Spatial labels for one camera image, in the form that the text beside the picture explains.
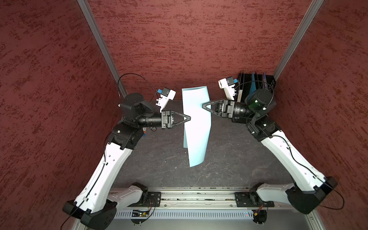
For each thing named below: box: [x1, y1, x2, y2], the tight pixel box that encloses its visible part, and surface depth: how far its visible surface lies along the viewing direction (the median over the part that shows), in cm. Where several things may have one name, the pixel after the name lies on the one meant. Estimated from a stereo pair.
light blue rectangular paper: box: [182, 85, 212, 168], surface depth 52 cm
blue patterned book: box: [262, 71, 268, 90], surface depth 93 cm
